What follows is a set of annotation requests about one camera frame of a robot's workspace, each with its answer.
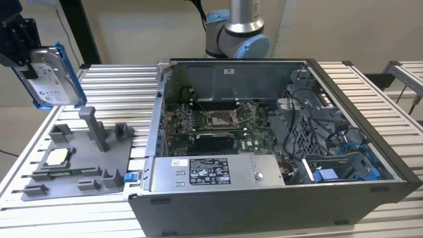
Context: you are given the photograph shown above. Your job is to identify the RAM slot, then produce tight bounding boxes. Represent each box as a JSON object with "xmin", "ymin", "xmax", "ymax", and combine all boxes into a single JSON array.
[{"xmin": 194, "ymin": 126, "xmax": 247, "ymax": 132}]

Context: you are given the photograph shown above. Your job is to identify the grey parts rack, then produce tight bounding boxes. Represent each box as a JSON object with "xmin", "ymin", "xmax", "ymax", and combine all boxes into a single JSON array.
[{"xmin": 21, "ymin": 106, "xmax": 137, "ymax": 202}]

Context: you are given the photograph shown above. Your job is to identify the metal slat side table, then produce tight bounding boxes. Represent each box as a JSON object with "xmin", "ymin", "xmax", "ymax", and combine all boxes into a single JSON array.
[{"xmin": 384, "ymin": 60, "xmax": 423, "ymax": 100}]

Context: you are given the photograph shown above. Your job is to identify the black stand post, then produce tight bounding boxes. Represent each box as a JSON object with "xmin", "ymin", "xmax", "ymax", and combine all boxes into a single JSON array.
[{"xmin": 65, "ymin": 0, "xmax": 102, "ymax": 65}]

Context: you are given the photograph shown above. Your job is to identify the green motherboard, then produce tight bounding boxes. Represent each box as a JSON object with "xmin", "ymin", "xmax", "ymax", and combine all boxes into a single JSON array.
[{"xmin": 163, "ymin": 99, "xmax": 280, "ymax": 157}]

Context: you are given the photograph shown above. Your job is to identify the green RAM stick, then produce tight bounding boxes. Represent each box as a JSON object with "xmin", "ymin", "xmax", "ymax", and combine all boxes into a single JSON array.
[{"xmin": 33, "ymin": 168, "xmax": 101, "ymax": 177}]

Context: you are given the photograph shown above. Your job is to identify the silver power supply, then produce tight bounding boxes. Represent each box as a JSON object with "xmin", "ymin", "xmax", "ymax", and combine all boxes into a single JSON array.
[{"xmin": 149, "ymin": 153, "xmax": 288, "ymax": 194}]

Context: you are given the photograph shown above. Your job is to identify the black PC case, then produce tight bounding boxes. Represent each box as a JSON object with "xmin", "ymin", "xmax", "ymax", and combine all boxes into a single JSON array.
[{"xmin": 127, "ymin": 57, "xmax": 423, "ymax": 234}]

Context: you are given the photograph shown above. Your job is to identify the grey perforated drive cage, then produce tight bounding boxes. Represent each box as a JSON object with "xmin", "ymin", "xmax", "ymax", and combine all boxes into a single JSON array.
[{"xmin": 269, "ymin": 83, "xmax": 349, "ymax": 161}]

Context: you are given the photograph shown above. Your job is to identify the silver CPU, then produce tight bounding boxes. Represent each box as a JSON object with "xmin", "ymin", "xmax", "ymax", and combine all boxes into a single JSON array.
[{"xmin": 46, "ymin": 149, "xmax": 73, "ymax": 166}]

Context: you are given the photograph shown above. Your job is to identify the light blue wire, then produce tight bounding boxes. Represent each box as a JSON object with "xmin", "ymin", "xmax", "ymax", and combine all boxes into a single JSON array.
[{"xmin": 341, "ymin": 141, "xmax": 372, "ymax": 164}]

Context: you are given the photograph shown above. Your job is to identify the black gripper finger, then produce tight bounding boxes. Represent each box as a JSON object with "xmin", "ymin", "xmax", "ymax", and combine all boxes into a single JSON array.
[{"xmin": 21, "ymin": 62, "xmax": 39, "ymax": 79}]

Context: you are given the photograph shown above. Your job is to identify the grey disk bay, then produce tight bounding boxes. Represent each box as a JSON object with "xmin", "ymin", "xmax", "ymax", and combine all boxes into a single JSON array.
[{"xmin": 300, "ymin": 151, "xmax": 381, "ymax": 185}]

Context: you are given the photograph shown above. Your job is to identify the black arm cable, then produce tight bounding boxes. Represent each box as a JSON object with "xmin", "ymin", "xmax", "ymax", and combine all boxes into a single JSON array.
[{"xmin": 191, "ymin": 0, "xmax": 209, "ymax": 23}]

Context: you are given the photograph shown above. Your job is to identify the black graphics card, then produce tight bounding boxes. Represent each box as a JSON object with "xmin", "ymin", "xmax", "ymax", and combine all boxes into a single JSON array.
[{"xmin": 194, "ymin": 132, "xmax": 237, "ymax": 153}]

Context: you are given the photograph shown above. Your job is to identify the blue carrier in bay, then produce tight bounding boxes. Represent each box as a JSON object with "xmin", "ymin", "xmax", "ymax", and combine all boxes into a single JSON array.
[{"xmin": 313, "ymin": 169, "xmax": 341, "ymax": 183}]

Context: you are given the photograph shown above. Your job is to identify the hard disk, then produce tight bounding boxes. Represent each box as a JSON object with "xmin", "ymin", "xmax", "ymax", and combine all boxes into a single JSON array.
[{"xmin": 13, "ymin": 41, "xmax": 89, "ymax": 110}]

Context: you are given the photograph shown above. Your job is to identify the CPU socket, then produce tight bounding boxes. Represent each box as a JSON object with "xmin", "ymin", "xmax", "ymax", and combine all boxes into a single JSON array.
[{"xmin": 207, "ymin": 110, "xmax": 241, "ymax": 129}]

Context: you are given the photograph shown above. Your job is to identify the metal socket cover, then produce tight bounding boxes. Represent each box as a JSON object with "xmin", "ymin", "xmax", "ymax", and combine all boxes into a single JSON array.
[{"xmin": 231, "ymin": 105, "xmax": 260, "ymax": 127}]

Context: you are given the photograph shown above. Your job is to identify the red yellow power wires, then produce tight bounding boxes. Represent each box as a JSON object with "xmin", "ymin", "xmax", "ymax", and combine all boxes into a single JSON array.
[{"xmin": 280, "ymin": 160, "xmax": 301, "ymax": 177}]

